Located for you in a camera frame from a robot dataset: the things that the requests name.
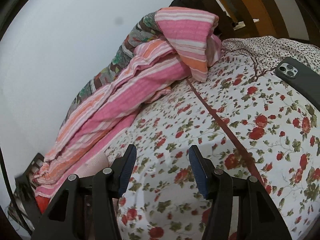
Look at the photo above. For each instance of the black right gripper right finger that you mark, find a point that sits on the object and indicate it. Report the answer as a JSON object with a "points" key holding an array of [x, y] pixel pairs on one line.
{"points": [[203, 171]]}

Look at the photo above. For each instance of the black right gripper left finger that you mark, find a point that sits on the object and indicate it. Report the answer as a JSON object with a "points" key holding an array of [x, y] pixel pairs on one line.
{"points": [[123, 168]]}

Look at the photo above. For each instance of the pale pink knit sweater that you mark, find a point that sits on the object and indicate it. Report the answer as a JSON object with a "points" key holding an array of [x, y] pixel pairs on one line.
{"points": [[93, 165]]}

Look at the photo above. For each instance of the white red floral bedsheet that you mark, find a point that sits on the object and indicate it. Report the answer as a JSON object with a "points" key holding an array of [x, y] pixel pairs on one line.
{"points": [[247, 121]]}

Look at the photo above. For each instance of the red orange pillow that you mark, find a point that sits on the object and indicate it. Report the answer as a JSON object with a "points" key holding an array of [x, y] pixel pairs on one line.
{"points": [[42, 203]]}

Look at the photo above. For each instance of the dark wooden headboard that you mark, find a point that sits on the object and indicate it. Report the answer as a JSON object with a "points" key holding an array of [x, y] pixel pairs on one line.
{"points": [[24, 194]]}

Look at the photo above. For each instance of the pink orange striped blanket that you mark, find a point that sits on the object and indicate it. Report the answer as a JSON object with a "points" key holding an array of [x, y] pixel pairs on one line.
{"points": [[187, 47]]}

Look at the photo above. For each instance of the small-print floral pillow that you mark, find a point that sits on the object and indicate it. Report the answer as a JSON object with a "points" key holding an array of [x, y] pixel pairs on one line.
{"points": [[267, 51]]}

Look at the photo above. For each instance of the black smartphone with case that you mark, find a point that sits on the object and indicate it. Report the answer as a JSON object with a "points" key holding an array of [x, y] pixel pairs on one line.
{"points": [[300, 77]]}

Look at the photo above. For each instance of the dark floral patchwork quilt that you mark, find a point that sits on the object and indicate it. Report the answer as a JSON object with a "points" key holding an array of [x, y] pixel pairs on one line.
{"points": [[144, 31]]}

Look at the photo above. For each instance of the dark wooden footboard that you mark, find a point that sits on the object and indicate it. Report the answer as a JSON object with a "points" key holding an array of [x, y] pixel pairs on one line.
{"points": [[225, 27]]}

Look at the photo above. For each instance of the brown wooden cabinet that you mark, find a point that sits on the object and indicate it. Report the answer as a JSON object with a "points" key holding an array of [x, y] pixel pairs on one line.
{"points": [[249, 18]]}

